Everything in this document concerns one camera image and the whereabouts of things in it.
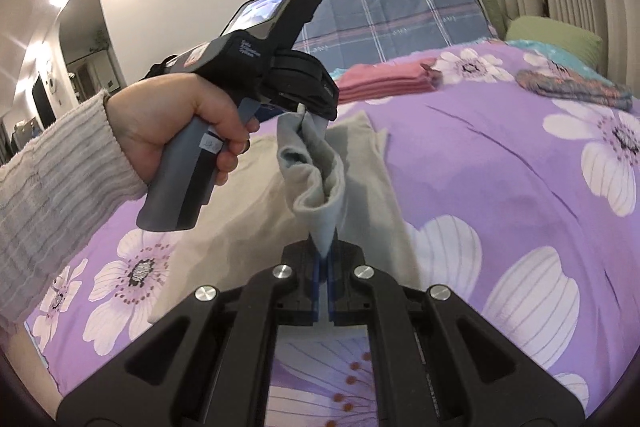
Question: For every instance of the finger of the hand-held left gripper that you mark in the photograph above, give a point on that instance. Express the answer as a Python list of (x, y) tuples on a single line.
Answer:
[(305, 82)]

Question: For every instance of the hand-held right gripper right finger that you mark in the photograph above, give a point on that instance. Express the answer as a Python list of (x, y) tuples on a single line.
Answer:
[(331, 282)]

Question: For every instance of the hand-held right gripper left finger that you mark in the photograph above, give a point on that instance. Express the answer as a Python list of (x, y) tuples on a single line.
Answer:
[(316, 279)]

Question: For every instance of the light grey small garment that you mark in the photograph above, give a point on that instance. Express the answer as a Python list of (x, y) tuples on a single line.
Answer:
[(315, 167)]

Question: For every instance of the beige garment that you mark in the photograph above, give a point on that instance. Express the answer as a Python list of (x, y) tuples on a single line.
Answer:
[(240, 217)]

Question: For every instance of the folded pink clothes stack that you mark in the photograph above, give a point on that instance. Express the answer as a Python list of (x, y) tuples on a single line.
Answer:
[(385, 79)]

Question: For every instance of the person's left hand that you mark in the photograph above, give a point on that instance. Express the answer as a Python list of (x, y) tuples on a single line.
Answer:
[(155, 117)]

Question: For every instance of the blue plaid blanket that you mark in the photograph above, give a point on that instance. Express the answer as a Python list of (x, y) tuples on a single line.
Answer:
[(400, 12)]

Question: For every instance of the arched doorway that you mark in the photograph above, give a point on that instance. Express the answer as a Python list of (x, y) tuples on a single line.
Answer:
[(85, 42)]

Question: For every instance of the black television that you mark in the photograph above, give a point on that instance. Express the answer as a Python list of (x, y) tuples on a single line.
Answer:
[(44, 102)]

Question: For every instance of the green pillow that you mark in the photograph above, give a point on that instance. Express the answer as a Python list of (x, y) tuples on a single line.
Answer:
[(555, 38), (492, 9)]

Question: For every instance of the multicoloured knitted cloth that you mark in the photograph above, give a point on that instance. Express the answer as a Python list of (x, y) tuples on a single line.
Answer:
[(575, 88)]

